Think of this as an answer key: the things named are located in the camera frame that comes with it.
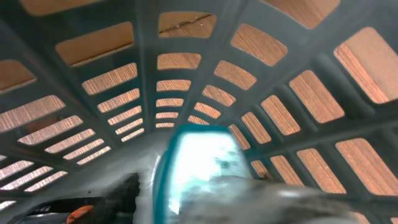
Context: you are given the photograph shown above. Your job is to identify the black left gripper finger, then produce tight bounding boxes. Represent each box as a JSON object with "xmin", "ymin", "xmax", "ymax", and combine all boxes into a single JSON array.
[{"xmin": 90, "ymin": 173, "xmax": 140, "ymax": 224}]

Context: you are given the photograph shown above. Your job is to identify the teal Listerine mouthwash bottle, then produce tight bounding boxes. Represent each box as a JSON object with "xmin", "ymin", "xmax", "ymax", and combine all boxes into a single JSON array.
[{"xmin": 152, "ymin": 124, "xmax": 355, "ymax": 224}]

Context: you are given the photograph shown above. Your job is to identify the dark red snack packet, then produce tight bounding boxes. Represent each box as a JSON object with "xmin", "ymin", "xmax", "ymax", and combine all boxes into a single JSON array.
[{"xmin": 17, "ymin": 197, "xmax": 102, "ymax": 224}]

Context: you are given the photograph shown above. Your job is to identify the grey plastic mesh basket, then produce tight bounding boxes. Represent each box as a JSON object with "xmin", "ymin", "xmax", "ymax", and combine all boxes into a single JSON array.
[{"xmin": 1, "ymin": 0, "xmax": 397, "ymax": 223}]

